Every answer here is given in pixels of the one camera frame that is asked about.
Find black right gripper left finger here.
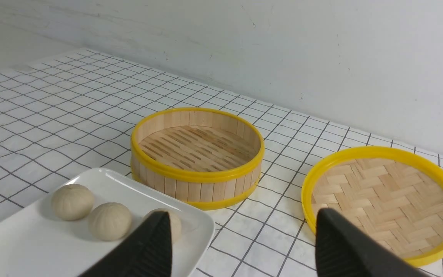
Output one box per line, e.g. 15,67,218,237
80,210,173,277

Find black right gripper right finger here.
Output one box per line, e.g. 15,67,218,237
315,208,427,277

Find steamed bun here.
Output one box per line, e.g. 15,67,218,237
144,208,182,244
88,203,132,241
51,184,95,221

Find steamed bun front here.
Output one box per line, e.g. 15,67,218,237
88,203,132,241

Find white square ceramic plate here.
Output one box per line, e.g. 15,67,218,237
0,168,216,277

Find woven bamboo steamer lid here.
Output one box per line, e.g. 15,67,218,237
301,146,443,267

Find bamboo steamer basket yellow rim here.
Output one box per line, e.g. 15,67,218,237
130,107,265,210

